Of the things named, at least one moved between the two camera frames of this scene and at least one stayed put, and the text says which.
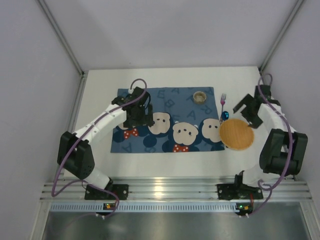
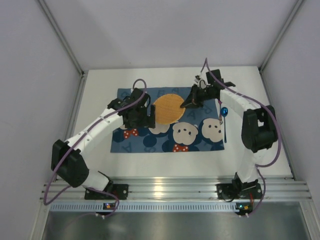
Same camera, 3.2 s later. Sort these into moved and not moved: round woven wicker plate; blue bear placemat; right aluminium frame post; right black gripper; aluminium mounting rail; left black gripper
Moved: right black gripper; round woven wicker plate
Not moved: aluminium mounting rail; blue bear placemat; right aluminium frame post; left black gripper
